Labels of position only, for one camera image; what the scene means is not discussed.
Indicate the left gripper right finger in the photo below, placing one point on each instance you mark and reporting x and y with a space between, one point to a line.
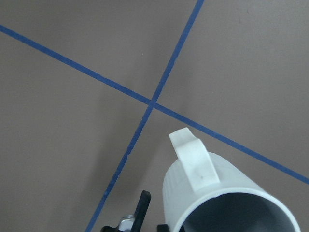
162 228

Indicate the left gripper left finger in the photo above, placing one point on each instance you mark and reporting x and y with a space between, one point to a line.
132 222

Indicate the white mug with handle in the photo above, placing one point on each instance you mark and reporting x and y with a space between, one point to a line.
203 192

